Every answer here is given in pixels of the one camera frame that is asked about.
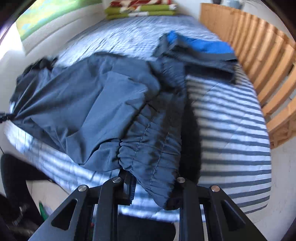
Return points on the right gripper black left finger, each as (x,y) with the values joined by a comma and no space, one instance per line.
(127,189)

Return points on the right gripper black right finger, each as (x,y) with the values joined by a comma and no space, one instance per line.
(175,200)

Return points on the dark navy blue trousers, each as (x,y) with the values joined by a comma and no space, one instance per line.
(109,111)

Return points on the black garment with red trim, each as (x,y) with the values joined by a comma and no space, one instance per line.
(41,66)

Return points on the blue white striped bed sheet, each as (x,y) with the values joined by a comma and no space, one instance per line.
(234,141)

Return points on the black office chair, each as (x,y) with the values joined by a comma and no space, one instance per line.
(20,216)

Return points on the green red folded blanket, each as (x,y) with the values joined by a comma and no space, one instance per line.
(129,9)

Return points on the patterned wall hanging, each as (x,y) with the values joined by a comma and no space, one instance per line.
(61,20)

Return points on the wooden slatted bed rail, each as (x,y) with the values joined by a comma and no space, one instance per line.
(267,56)

